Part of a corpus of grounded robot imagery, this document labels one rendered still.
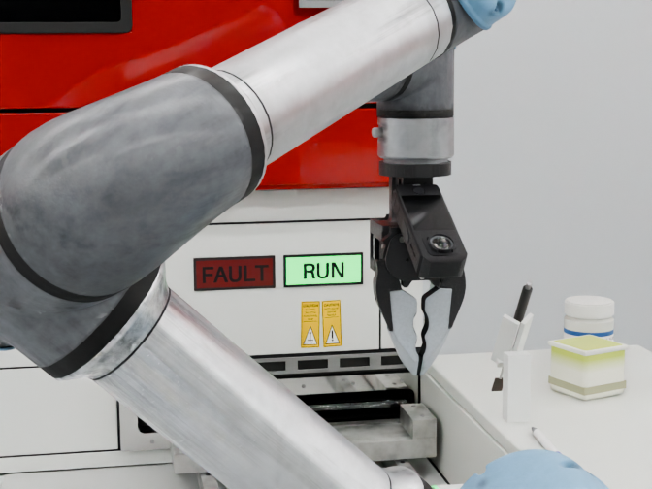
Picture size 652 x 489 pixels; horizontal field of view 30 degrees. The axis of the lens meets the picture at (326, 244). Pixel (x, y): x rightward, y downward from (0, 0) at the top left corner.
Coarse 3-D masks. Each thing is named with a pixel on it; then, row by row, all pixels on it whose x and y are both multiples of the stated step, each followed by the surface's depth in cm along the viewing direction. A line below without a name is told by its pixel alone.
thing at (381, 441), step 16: (352, 432) 173; (368, 432) 173; (384, 432) 173; (400, 432) 173; (176, 448) 166; (368, 448) 168; (384, 448) 169; (400, 448) 169; (416, 448) 170; (432, 448) 170; (176, 464) 164; (192, 464) 164
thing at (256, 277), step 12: (204, 264) 174; (216, 264) 174; (228, 264) 175; (240, 264) 175; (252, 264) 175; (264, 264) 176; (204, 276) 174; (216, 276) 175; (228, 276) 175; (240, 276) 175; (252, 276) 176; (264, 276) 176
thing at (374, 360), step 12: (264, 360) 178; (276, 360) 178; (288, 360) 178; (300, 360) 179; (312, 360) 180; (324, 360) 180; (336, 360) 180; (348, 360) 181; (360, 360) 181; (372, 360) 181; (384, 360) 182; (396, 360) 182; (276, 372) 178; (288, 372) 179; (300, 372) 179; (312, 372) 179
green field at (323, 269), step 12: (288, 264) 176; (300, 264) 177; (312, 264) 177; (324, 264) 177; (336, 264) 178; (348, 264) 178; (360, 264) 178; (288, 276) 177; (300, 276) 177; (312, 276) 177; (324, 276) 178; (336, 276) 178; (348, 276) 178; (360, 276) 178
